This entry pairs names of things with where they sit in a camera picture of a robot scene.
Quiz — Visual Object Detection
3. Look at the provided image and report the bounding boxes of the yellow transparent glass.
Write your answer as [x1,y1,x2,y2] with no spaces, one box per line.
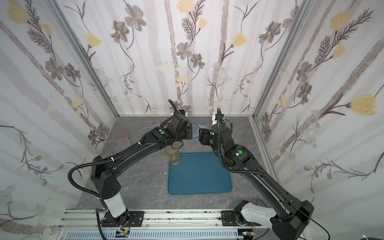
[165,143,180,165]

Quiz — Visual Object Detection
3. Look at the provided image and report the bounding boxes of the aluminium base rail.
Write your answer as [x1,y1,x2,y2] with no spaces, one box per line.
[53,209,277,240]

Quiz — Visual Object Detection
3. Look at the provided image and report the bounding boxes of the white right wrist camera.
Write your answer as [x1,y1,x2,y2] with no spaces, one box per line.
[212,114,220,126]

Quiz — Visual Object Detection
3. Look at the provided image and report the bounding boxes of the pink transparent glass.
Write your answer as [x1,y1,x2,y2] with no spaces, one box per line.
[115,130,131,150]

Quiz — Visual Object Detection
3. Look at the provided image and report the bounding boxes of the blue frosted glass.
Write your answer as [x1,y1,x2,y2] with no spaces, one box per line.
[192,124,201,139]

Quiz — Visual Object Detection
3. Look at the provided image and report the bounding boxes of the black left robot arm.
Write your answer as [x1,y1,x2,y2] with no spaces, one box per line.
[68,100,192,227]

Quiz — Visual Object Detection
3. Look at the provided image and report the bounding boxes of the white slotted cable duct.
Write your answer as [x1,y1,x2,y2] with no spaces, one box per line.
[64,229,244,240]

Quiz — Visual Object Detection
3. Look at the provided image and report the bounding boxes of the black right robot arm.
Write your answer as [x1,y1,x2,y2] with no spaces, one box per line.
[199,109,314,240]

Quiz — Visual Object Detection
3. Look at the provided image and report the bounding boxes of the teal plastic tray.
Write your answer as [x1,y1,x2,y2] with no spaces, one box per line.
[168,152,233,195]

